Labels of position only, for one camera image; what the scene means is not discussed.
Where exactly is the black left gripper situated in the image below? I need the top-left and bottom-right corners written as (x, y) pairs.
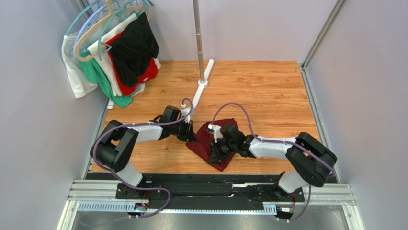
top-left (170, 118), bottom-right (197, 142)

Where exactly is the dark red cloth napkin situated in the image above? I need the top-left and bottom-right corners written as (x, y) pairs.
top-left (186, 121), bottom-right (235, 172)

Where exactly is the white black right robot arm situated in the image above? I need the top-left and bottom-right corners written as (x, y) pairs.
top-left (207, 123), bottom-right (337, 193)

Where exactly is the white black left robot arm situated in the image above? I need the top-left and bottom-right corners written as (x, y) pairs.
top-left (90, 105), bottom-right (196, 188)

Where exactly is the metal pole white base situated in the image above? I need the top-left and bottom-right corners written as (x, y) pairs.
top-left (193, 0), bottom-right (215, 109)

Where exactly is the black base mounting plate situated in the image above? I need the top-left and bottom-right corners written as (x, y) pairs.
top-left (86, 172), bottom-right (339, 211)

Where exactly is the red shirt on hanger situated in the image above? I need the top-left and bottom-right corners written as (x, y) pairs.
top-left (106, 33), bottom-right (158, 95)

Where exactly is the black shirt on hanger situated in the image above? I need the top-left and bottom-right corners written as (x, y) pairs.
top-left (109, 13), bottom-right (159, 87)

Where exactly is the white shirt on hanger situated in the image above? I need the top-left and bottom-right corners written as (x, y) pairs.
top-left (62, 18), bottom-right (161, 98)

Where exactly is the green shirt on hanger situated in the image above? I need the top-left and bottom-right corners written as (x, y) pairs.
top-left (79, 59), bottom-right (133, 108)

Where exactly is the teal clothes hanger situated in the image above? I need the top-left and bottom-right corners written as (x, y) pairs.
top-left (66, 0), bottom-right (154, 61)

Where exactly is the light blue clothes hanger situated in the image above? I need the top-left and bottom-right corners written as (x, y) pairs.
top-left (66, 0), bottom-right (106, 59)

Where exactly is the beige clothes hanger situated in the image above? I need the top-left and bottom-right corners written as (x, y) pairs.
top-left (73, 0), bottom-right (150, 62)

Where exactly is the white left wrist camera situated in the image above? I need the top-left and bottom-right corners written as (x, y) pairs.
top-left (181, 107), bottom-right (195, 124)

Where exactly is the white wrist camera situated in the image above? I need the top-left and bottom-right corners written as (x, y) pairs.
top-left (181, 107), bottom-right (195, 124)
top-left (207, 123), bottom-right (223, 143)

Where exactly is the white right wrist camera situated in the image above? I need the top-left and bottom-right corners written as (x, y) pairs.
top-left (207, 123), bottom-right (223, 143)

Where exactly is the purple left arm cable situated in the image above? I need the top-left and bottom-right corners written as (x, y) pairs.
top-left (78, 97), bottom-right (195, 227)

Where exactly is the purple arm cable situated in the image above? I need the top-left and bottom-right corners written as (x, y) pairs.
top-left (210, 102), bottom-right (335, 222)
top-left (78, 97), bottom-right (195, 227)

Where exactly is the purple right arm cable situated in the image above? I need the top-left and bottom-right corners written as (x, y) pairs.
top-left (210, 102), bottom-right (335, 222)

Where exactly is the aluminium corner post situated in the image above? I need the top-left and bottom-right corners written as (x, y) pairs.
top-left (301, 0), bottom-right (347, 69)

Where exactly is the aluminium frame rail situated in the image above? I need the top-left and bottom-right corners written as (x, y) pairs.
top-left (58, 173), bottom-right (364, 230)

